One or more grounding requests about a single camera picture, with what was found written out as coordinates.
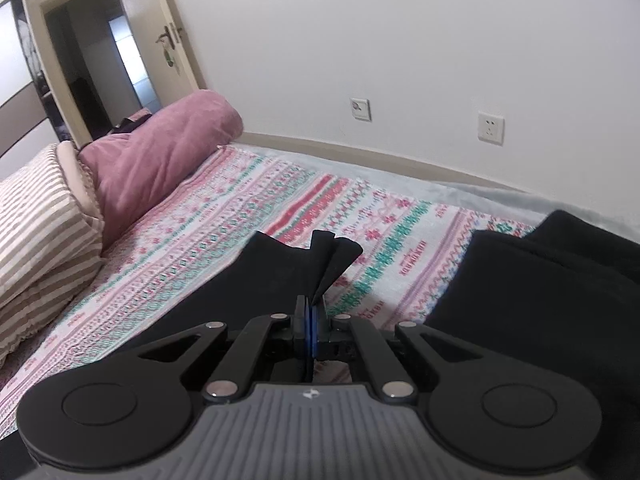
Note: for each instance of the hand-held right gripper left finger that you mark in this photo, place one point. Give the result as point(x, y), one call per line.
point(305, 340)

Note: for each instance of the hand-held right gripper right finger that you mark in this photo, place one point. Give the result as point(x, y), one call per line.
point(321, 346)

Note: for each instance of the patterned bed sheet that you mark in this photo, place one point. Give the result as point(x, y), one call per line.
point(225, 220)

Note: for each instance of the folded black cloth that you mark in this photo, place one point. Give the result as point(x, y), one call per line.
point(540, 285)

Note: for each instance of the mauve pillow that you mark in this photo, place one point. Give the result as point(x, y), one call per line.
point(160, 155)

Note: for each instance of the dark cloth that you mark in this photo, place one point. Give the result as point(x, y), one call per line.
point(131, 122)

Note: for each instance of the beige striped pillow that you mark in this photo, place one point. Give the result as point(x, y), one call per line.
point(40, 230)

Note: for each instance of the cream door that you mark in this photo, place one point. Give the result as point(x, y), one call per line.
point(165, 0)

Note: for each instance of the wardrobe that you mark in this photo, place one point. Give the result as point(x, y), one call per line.
point(20, 90)

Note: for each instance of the white wall switch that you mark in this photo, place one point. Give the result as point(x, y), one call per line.
point(360, 109)

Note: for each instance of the white wall socket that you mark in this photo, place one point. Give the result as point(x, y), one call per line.
point(490, 127)

